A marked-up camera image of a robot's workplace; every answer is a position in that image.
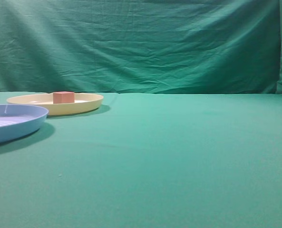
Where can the red cube block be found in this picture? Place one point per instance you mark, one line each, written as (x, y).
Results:
(63, 97)

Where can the cream yellow plastic plate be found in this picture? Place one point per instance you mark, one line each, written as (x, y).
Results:
(84, 102)

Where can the light blue plastic plate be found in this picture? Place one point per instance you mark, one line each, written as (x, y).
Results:
(18, 120)

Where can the green table cloth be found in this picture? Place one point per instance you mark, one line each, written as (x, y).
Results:
(149, 161)

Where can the green backdrop cloth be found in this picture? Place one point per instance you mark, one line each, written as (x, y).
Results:
(141, 46)

